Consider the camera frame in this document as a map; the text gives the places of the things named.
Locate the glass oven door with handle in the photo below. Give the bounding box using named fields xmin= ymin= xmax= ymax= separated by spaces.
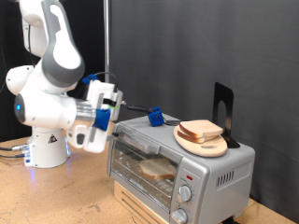
xmin=107 ymin=124 xmax=184 ymax=217

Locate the silver knob at oven bottom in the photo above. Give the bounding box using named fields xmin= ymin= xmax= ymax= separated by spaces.
xmin=170 ymin=208 xmax=189 ymax=224

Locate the silver toaster oven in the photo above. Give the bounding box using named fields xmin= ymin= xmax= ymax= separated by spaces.
xmin=107 ymin=112 xmax=256 ymax=224

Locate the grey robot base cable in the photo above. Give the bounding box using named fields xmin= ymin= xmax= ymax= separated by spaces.
xmin=0 ymin=144 xmax=31 ymax=153
xmin=0 ymin=152 xmax=26 ymax=160

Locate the black fabric backdrop curtain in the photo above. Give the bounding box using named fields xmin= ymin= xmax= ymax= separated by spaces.
xmin=0 ymin=0 xmax=107 ymax=143

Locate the vertical metal pole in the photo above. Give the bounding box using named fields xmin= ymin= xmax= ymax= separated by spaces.
xmin=103 ymin=0 xmax=112 ymax=82

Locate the bread slice with brown crust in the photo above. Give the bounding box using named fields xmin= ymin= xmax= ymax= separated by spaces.
xmin=176 ymin=128 xmax=221 ymax=145
xmin=178 ymin=119 xmax=224 ymax=139

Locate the white bread slice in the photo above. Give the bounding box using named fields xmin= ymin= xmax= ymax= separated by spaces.
xmin=138 ymin=157 xmax=178 ymax=181

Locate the metal wire oven rack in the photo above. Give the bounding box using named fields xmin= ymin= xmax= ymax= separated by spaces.
xmin=113 ymin=148 xmax=176 ymax=201

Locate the oval wooden cutting board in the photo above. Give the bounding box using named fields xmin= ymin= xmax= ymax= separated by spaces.
xmin=173 ymin=124 xmax=229 ymax=158

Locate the black camera cable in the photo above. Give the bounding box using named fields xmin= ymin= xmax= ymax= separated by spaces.
xmin=81 ymin=71 xmax=120 ymax=91

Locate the grey fabric backdrop curtain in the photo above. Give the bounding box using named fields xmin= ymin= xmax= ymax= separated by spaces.
xmin=109 ymin=0 xmax=299 ymax=224

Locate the silver wrist camera blue mount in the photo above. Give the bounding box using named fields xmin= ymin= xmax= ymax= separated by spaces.
xmin=93 ymin=90 xmax=124 ymax=133

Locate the black metal bookend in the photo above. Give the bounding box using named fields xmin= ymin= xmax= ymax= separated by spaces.
xmin=212 ymin=81 xmax=241 ymax=149

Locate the silver knob below red light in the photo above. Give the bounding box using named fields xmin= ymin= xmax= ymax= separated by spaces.
xmin=177 ymin=185 xmax=192 ymax=203

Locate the metal spatula with blue block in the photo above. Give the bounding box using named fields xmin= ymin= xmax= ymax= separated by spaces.
xmin=125 ymin=104 xmax=183 ymax=128

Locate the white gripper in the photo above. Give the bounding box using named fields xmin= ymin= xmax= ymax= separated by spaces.
xmin=82 ymin=79 xmax=127 ymax=154

